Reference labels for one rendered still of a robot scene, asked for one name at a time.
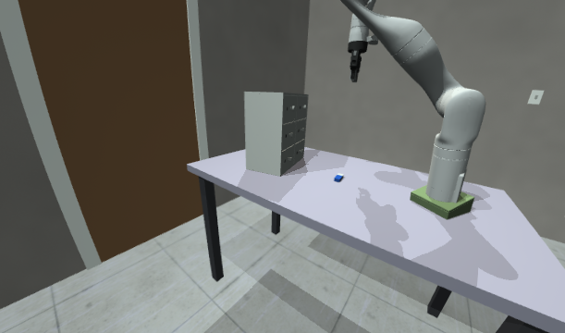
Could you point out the grey drawer front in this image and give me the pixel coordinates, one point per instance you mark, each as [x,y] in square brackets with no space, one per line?
[289,111]
[288,138]
[287,158]
[300,129]
[299,147]
[302,106]

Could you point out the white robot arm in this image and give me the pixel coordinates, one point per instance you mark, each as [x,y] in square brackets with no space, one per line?
[417,53]

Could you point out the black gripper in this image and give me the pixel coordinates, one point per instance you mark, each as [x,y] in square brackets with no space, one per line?
[356,48]

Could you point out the grey chest of drawers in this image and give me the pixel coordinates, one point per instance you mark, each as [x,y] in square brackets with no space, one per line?
[263,130]

